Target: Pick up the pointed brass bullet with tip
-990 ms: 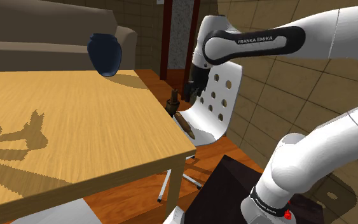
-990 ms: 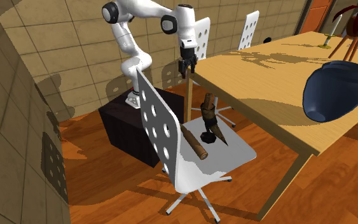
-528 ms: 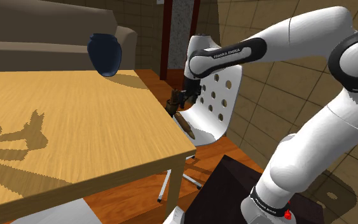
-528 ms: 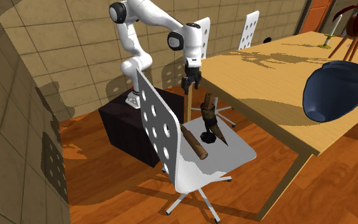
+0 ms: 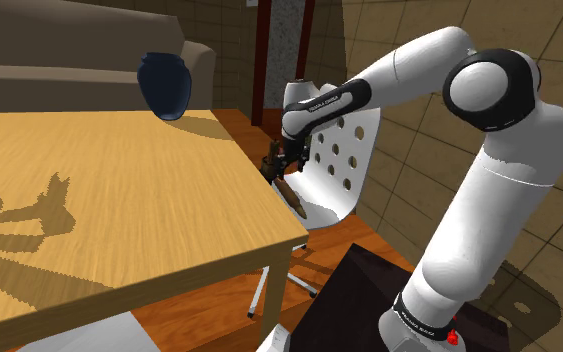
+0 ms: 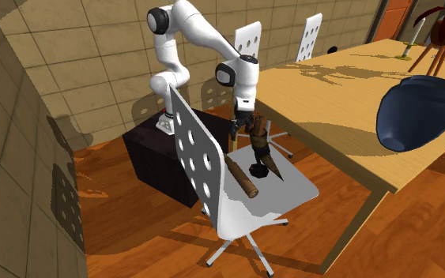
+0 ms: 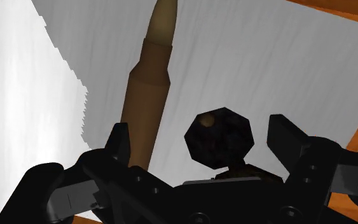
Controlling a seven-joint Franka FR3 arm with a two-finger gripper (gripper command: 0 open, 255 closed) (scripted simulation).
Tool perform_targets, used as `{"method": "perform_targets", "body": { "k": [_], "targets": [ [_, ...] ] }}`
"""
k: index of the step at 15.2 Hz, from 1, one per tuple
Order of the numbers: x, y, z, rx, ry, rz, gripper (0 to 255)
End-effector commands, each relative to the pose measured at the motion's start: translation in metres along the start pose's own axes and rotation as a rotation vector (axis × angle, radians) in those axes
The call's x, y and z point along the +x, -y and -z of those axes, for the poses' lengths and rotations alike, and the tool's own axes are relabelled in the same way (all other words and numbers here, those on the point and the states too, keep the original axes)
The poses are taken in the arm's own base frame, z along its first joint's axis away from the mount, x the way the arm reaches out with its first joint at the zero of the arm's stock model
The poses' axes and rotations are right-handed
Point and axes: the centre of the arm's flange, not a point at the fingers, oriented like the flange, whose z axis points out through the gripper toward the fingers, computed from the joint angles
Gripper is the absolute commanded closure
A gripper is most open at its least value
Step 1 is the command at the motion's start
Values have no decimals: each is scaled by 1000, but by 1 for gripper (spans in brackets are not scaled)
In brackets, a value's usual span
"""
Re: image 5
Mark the brown pointed stick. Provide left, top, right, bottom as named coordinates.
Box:
left=259, top=140, right=308, bottom=221

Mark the beige sofa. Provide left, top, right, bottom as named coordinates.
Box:
left=0, top=0, right=217, bottom=114

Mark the door with dark red frame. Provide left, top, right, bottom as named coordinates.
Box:
left=250, top=0, right=317, bottom=127

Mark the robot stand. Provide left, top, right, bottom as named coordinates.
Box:
left=288, top=242, right=511, bottom=352

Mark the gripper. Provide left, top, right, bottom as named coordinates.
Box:
left=280, top=134, right=312, bottom=173

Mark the white chair with holes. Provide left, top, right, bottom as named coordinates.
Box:
left=247, top=107, right=382, bottom=321

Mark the wooden table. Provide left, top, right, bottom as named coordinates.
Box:
left=0, top=109, right=310, bottom=352

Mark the dark blue vase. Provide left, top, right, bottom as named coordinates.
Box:
left=136, top=51, right=193, bottom=122

